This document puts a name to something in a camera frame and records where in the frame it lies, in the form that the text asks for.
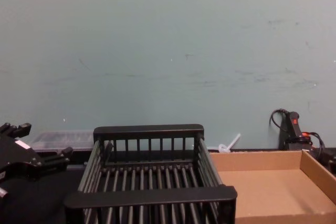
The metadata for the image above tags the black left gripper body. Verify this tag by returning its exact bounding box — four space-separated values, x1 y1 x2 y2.
0 132 44 183

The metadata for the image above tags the clear plastic case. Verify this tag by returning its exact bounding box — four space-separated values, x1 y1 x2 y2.
28 130 95 154

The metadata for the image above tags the black rack with steel bars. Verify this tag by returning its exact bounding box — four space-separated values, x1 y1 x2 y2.
64 123 238 224

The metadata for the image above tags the shallow brown cardboard tray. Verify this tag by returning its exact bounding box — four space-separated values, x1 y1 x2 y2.
208 149 336 224

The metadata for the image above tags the black corded tool, red switch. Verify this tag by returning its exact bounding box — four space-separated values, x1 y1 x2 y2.
269 108 328 162

